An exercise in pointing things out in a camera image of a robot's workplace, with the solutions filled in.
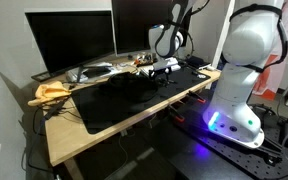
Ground large curved monitor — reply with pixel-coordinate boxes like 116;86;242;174
25;11;114;77

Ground small black monitor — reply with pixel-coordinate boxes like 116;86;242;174
111;0;196;57

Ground black desk mat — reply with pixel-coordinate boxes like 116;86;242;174
71;68;209;134

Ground black headphones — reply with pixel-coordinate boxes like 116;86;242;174
108;72;136;88

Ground black tablet notebook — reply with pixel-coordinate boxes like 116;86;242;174
186;56;209;69

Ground yellow cloth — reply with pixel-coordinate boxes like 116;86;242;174
28;81;71;106

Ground white charger block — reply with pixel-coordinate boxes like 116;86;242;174
206;66;217;71

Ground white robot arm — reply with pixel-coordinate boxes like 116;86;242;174
203;0;288;149

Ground white keyboard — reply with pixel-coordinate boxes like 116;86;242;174
140;65;154;77

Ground stack of papers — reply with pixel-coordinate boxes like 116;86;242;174
65;62;137;82

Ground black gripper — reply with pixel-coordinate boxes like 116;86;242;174
148;68;171;79

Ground orange handled clamp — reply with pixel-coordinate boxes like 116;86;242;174
168;105;185;122
188;91;206;104

